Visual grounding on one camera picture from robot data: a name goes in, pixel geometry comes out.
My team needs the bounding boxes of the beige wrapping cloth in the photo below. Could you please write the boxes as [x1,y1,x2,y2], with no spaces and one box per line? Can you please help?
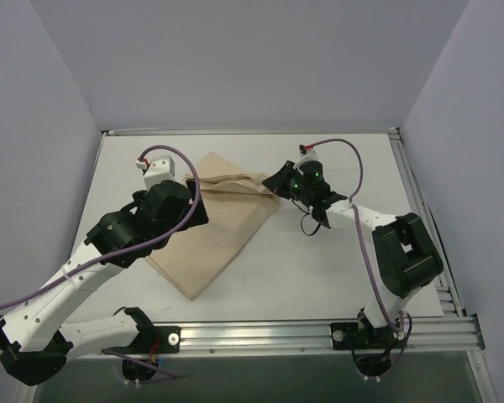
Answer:
[145,153,280,301]

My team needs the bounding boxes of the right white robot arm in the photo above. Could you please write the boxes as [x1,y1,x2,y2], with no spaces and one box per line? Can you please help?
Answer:
[262,158,444,347]

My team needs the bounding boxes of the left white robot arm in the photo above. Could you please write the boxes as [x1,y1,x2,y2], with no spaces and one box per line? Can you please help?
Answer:
[0,180,208,386]

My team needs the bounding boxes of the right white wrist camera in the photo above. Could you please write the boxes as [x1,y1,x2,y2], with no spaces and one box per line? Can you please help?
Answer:
[295,144,318,167]

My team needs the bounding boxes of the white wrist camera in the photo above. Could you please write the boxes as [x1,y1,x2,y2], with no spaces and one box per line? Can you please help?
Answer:
[295,144,318,167]
[135,155,175,190]

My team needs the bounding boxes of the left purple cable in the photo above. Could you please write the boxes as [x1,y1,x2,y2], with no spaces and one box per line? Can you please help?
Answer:
[0,145,202,316]

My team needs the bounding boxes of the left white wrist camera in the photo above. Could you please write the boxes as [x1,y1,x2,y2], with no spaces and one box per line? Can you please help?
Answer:
[135,155,175,190]

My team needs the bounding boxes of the aluminium back rail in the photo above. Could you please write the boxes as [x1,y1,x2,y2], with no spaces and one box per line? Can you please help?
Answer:
[102,128,401,136]

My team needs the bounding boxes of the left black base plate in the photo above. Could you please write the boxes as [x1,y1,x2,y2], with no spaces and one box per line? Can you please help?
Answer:
[110,326,181,355]

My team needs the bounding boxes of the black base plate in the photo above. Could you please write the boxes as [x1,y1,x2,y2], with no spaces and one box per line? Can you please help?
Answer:
[110,326,181,355]
[329,321,402,351]

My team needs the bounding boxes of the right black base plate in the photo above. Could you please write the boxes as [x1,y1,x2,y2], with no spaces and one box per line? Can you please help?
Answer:
[329,321,402,351]

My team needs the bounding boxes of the aluminium front rail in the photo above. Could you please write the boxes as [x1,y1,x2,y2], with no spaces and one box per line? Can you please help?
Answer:
[48,308,485,360]

